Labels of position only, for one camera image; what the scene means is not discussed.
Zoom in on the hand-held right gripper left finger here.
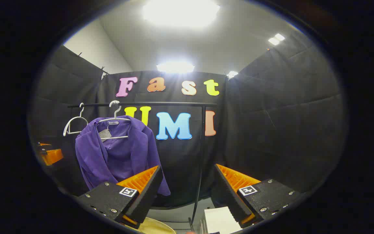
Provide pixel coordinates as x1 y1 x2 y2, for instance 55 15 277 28
77 165 164 229

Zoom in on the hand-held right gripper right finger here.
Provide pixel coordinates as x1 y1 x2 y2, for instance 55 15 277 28
215 163 304 228

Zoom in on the beige round laundry hamper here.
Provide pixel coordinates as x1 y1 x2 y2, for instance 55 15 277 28
135 217 177 234

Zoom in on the purple ribbed jacket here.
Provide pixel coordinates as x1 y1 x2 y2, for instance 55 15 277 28
75 115 171 197

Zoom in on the white plastic hanger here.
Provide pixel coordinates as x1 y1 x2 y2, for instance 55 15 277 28
98 100 132 141
63 103 89 137

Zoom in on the black metal clothes rack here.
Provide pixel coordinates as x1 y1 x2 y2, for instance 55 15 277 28
68 101 218 232

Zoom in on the white ribbed box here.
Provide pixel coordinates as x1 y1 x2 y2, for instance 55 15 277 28
200 206 243 234

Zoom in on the black backdrop cloth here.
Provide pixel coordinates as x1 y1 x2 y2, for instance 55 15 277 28
28 31 348 208

